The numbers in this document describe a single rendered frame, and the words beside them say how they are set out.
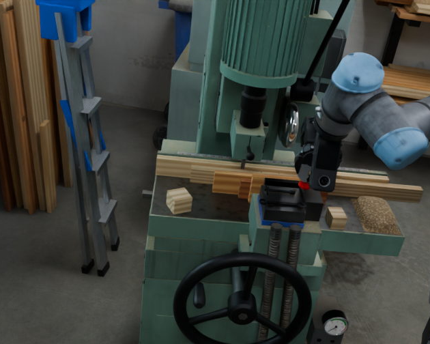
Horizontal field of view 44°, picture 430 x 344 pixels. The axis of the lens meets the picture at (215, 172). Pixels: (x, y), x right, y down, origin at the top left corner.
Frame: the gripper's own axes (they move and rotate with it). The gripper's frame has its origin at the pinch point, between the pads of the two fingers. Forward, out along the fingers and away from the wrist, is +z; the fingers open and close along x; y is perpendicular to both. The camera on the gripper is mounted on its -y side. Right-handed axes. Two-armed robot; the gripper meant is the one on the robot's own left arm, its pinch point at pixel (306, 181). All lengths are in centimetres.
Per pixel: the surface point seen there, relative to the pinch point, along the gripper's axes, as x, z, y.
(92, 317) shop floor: 56, 117, -5
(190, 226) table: 23.9, 14.0, -6.7
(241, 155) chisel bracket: 13.1, 8.2, 9.9
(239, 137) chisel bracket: 14.3, 4.1, 12.3
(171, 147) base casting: 30, 47, 34
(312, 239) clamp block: -1.8, 3.8, -11.8
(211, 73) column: 21.5, 10.1, 35.4
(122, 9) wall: 74, 159, 206
